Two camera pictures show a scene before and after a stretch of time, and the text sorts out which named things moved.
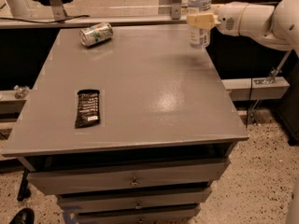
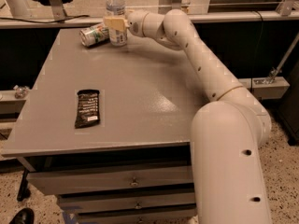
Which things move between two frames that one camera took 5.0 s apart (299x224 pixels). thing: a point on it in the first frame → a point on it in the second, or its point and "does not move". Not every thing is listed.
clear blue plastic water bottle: (199, 2) → (116, 7)
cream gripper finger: (204, 21) → (115, 23)
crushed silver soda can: (96, 34) does not move
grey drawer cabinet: (135, 130) does not move
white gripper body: (228, 20) → (135, 22)
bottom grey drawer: (131, 217) does not move
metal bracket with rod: (274, 72) does not move
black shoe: (25, 216) does not move
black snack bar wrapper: (88, 111) does not move
